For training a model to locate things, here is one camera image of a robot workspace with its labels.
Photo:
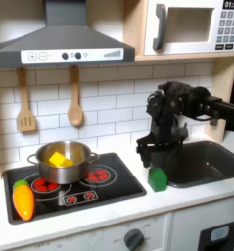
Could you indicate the green toy block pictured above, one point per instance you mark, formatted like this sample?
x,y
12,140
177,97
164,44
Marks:
x,y
157,181

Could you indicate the yellow toy block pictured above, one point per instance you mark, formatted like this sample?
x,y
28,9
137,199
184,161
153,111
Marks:
x,y
59,159

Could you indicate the black toy stove top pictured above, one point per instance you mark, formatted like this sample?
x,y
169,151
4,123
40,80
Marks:
x,y
121,188

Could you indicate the dark grey sink basin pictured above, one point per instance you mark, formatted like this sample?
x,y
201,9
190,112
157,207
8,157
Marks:
x,y
210,163

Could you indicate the grey stove knob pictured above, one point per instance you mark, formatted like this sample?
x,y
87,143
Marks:
x,y
134,239

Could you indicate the wooden spoon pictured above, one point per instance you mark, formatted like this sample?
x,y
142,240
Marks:
x,y
75,114

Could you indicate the light wooden side panel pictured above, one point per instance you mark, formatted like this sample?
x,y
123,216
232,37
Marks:
x,y
224,81

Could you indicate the light wooden shelf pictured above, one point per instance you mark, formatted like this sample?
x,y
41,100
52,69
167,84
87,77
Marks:
x,y
187,56

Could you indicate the white toy microwave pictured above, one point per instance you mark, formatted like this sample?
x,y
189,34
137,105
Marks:
x,y
193,26

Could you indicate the wooden slotted spatula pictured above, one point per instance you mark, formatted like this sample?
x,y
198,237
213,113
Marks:
x,y
26,121

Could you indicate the orange toy carrot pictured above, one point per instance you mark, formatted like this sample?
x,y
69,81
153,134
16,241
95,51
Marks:
x,y
23,202

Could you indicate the grey extractor hood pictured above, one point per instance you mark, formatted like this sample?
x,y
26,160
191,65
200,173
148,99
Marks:
x,y
64,42

